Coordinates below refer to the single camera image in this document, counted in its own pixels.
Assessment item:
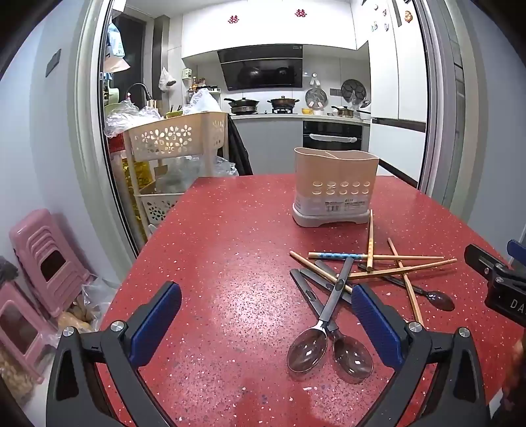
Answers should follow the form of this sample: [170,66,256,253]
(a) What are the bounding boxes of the white hanging plastic bag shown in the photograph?
[158,66,178,92]

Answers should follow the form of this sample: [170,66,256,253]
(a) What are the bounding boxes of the black kitchen faucet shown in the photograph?
[126,83,153,108]

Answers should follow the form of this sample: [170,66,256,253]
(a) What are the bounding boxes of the clear bag of nuts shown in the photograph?
[57,279,121,334]

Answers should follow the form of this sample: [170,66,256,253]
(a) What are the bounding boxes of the beige plastic utensil holder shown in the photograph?
[293,147,379,227]

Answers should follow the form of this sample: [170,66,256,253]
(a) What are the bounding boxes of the black hanging bag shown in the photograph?
[226,115,254,177]

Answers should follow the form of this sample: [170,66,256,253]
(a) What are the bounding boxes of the black range hood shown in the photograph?
[217,46,305,91]

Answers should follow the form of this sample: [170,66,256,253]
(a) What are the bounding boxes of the blue patterned wooden chopstick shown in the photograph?
[308,252,445,261]

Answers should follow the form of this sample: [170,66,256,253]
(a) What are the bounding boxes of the plain wooden chopstick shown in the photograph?
[289,251,354,294]
[348,258,458,281]
[387,237,425,327]

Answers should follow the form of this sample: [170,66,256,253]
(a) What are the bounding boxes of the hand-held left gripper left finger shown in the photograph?
[45,281,182,427]

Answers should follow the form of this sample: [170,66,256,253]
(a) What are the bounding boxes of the blue and white hanging bag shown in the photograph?
[102,22,126,73]

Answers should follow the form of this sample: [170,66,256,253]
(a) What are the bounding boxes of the dark cooking pot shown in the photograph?
[267,95,300,111]

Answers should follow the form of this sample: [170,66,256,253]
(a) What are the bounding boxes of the black built-in oven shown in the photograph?
[302,119,364,153]

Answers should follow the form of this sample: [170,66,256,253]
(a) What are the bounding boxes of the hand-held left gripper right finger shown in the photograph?
[351,283,491,427]

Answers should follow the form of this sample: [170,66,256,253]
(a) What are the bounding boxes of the pink plastic stool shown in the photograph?
[0,282,57,385]

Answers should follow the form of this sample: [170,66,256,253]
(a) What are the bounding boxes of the round metal steamer rack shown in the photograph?
[304,87,328,109]

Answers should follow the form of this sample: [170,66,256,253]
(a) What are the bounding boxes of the black wok with lid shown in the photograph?
[224,97,261,114]

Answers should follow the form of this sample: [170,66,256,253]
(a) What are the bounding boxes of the person's right hand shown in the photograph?
[503,328,526,411]

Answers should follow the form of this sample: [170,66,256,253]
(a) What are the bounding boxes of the beige plastic storage cart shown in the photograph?
[122,111,229,239]

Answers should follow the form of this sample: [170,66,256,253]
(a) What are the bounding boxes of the crumpled clear plastic bags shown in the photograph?
[104,88,225,138]

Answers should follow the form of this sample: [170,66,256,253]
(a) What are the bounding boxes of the stack of pink plastic stools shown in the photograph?
[9,208,94,318]

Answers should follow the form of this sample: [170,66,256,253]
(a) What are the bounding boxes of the white refrigerator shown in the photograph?
[367,0,429,182]

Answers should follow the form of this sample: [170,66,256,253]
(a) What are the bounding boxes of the round perforated steamer tray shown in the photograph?
[341,78,370,104]

